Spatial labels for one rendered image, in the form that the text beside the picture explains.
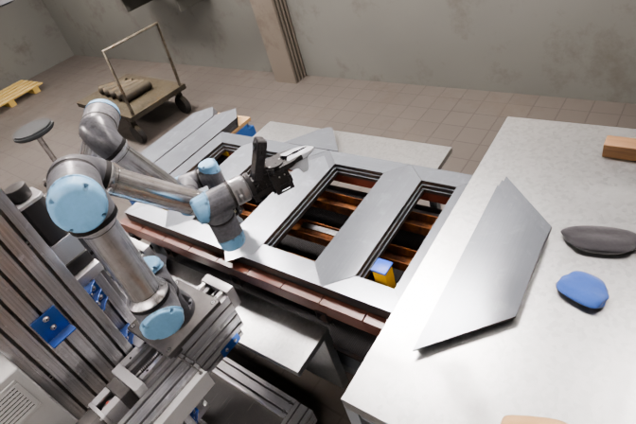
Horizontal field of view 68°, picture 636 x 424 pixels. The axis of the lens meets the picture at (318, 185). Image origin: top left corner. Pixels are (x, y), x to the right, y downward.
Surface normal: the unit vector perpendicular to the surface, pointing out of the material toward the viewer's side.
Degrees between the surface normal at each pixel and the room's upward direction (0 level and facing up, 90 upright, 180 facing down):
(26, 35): 90
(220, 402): 0
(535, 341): 0
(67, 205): 83
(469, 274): 0
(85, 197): 83
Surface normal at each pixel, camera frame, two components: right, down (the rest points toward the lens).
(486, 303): -0.24, -0.77
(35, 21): 0.79, 0.20
